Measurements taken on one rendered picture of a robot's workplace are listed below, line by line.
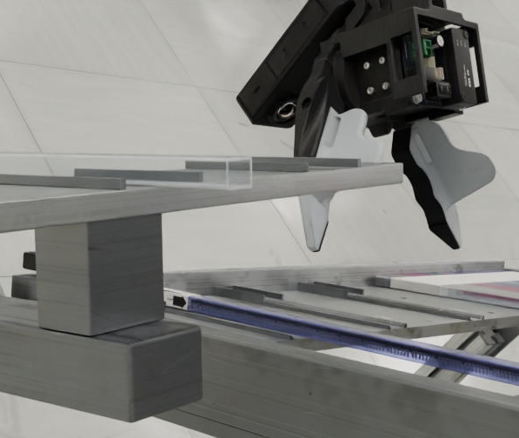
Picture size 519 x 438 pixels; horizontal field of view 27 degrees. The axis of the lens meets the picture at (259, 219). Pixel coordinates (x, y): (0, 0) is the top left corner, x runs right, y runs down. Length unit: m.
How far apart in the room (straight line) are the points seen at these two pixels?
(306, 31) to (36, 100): 1.68
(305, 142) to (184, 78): 2.12
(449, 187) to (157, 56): 2.09
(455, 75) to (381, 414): 0.22
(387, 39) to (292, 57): 0.09
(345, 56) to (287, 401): 0.22
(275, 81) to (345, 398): 0.24
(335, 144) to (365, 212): 2.15
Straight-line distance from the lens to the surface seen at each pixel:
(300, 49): 0.71
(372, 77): 0.67
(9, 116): 2.26
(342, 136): 0.65
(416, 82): 0.64
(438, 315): 0.92
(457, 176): 0.73
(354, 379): 0.58
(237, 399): 0.64
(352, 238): 2.66
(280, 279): 1.00
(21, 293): 0.76
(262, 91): 0.73
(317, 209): 0.63
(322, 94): 0.66
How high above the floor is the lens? 1.26
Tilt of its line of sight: 31 degrees down
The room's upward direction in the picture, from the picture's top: 39 degrees clockwise
